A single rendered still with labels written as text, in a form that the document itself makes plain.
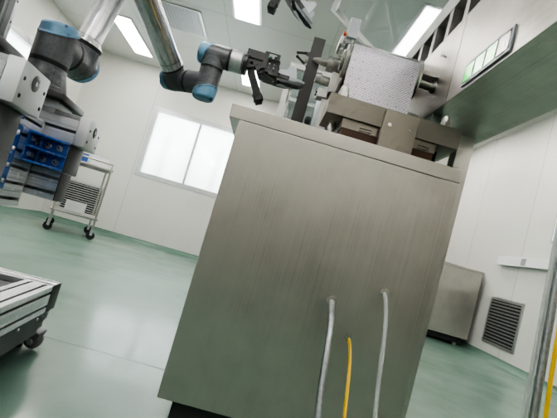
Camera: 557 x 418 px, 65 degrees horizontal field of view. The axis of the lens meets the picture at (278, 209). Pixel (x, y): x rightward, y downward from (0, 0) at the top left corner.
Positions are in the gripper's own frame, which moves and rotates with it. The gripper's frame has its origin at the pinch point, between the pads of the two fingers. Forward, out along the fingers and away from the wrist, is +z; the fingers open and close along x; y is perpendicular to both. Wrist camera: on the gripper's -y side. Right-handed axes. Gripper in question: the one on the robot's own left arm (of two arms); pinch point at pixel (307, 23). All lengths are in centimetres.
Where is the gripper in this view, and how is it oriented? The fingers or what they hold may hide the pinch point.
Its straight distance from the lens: 166.8
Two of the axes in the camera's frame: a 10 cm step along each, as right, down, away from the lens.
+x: -0.4, 0.7, 10.0
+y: 8.3, -5.5, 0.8
